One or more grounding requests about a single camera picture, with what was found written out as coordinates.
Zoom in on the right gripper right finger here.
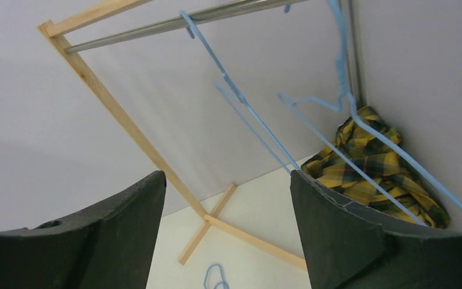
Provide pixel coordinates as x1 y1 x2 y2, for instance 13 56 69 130
290 170 462 288

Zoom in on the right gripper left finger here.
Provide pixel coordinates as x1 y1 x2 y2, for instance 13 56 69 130
0 170 167 288

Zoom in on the blue wire hanger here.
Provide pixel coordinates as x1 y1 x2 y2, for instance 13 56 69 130
179 10 300 174
278 1 462 225

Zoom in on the pile of blue hangers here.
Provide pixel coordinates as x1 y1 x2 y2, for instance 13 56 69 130
203 263 230 289

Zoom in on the yellow plaid shirt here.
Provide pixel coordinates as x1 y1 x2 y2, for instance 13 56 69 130
301 118 451 229

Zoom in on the metal rack rod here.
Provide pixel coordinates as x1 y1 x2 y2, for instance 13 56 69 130
65 0 303 54

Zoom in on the wooden clothes rack frame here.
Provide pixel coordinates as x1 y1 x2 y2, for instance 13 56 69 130
37 1 307 270

